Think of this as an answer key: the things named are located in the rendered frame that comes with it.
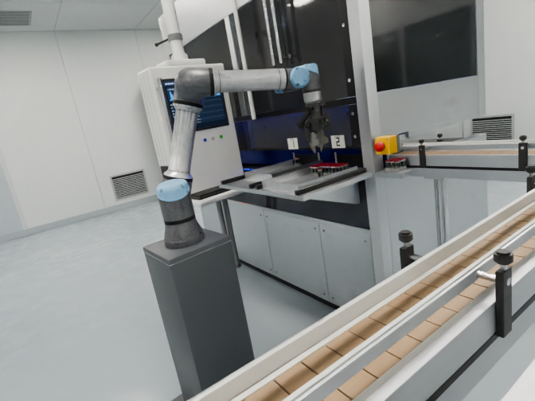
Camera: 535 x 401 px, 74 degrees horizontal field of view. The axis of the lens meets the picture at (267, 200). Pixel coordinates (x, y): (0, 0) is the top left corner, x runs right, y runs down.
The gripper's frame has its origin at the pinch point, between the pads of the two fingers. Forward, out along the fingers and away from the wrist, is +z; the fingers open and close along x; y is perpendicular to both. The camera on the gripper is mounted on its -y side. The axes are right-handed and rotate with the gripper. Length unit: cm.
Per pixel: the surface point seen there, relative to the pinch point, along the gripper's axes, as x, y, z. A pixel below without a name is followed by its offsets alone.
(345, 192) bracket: 7.8, 7.0, 20.9
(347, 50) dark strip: 16.7, 8.6, -38.5
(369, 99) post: 17.3, 16.8, -17.6
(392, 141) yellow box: 18.0, 25.9, 0.3
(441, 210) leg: 31, 37, 32
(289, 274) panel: 15, -61, 86
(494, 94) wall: 474, -142, 11
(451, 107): 81, 16, -6
